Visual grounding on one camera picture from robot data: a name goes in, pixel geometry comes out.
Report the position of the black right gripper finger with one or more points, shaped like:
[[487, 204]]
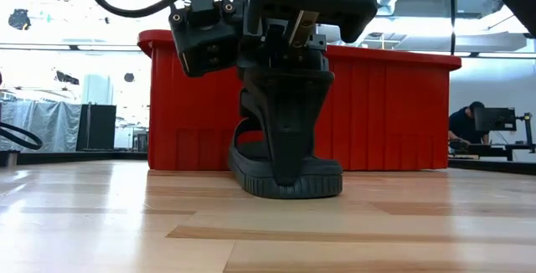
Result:
[[253, 93], [293, 118]]

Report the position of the black slide sandal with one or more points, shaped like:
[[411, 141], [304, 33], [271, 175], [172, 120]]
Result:
[[259, 181]]

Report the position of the red plastic bin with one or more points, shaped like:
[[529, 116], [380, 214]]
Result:
[[385, 109]]

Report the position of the black cabinet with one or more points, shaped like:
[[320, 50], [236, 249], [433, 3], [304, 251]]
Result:
[[98, 128]]

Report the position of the person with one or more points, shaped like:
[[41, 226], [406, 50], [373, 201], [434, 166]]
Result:
[[462, 126]]

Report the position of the black monitor on stand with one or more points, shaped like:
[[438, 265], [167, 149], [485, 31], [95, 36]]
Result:
[[496, 119]]

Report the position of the grey tarp cloth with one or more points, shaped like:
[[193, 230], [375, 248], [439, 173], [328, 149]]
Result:
[[42, 126]]

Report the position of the black ceiling fixture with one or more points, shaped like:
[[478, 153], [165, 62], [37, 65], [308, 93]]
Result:
[[19, 19]]

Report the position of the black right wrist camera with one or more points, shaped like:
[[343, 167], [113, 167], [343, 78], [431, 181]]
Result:
[[205, 42]]

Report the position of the black rear table frame rail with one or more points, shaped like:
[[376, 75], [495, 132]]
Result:
[[84, 156]]

